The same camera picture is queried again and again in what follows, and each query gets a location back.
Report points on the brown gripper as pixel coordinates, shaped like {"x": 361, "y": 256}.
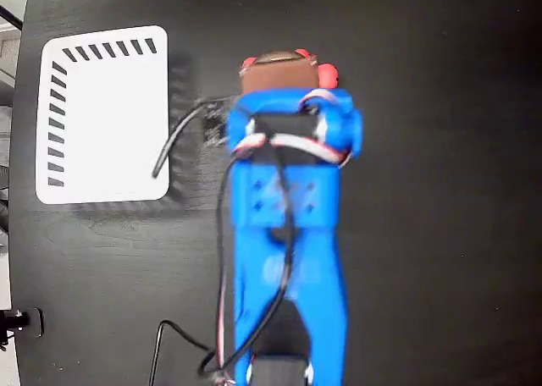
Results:
{"x": 328, "y": 75}

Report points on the red turtle toy gold shell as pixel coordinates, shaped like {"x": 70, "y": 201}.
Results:
{"x": 328, "y": 75}

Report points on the black table clamp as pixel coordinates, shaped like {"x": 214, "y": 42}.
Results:
{"x": 36, "y": 322}

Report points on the white plastic basket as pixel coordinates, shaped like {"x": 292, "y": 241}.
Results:
{"x": 114, "y": 119}

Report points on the black metal rod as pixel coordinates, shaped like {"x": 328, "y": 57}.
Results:
{"x": 10, "y": 17}

